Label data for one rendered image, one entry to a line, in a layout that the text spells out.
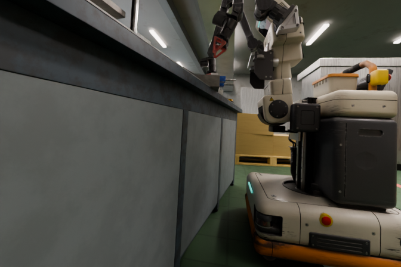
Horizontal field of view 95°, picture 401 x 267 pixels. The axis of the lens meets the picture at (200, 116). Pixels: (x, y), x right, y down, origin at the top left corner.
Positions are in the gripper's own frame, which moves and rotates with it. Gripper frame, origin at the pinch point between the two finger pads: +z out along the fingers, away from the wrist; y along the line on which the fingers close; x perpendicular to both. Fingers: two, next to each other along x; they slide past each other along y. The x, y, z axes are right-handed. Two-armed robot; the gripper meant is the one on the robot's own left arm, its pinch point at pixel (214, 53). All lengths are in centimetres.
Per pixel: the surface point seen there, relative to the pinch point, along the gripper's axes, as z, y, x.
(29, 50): 35, 75, -4
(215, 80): 14.0, 10.2, 9.2
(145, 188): 57, 46, 14
